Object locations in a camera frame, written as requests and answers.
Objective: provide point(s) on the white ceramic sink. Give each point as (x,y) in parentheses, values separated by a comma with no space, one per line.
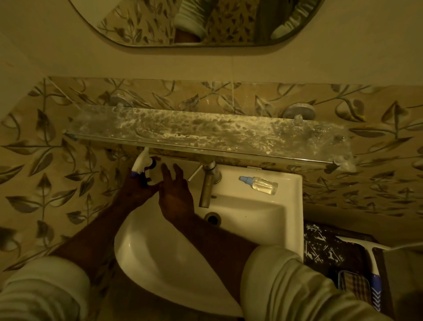
(264,218)

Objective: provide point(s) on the person's right forearm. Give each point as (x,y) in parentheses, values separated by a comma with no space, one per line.
(221,251)

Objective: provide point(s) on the frameless wall mirror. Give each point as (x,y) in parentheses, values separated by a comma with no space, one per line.
(231,23)

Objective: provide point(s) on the person's grey sleeve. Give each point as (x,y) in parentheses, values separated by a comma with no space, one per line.
(297,287)
(43,287)

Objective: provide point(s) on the person's left forearm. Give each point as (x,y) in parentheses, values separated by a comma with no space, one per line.
(92,238)

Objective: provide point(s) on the dark patterned tray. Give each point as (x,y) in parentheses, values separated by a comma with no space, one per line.
(324,248)

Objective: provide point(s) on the round chrome shelf bracket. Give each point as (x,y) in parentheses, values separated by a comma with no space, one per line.
(120,100)
(299,110)

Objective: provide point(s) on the person's left hand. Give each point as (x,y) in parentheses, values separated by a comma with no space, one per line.
(132,195)

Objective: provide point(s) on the stained glass shelf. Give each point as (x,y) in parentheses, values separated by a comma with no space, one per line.
(205,132)

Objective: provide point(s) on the small clear bottle blue cap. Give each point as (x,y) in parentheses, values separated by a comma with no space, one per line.
(261,185)

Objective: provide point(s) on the chrome sink faucet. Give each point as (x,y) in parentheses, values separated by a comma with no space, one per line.
(207,188)

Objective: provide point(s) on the person's left grey sleeve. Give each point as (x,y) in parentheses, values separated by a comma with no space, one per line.
(43,287)

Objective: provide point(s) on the person's right grey sleeve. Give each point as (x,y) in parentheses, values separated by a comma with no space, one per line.
(297,287)

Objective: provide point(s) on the white spray bottle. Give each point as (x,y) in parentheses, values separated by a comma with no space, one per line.
(142,162)

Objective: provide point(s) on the person's right hand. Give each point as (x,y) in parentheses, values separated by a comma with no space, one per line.
(175,198)

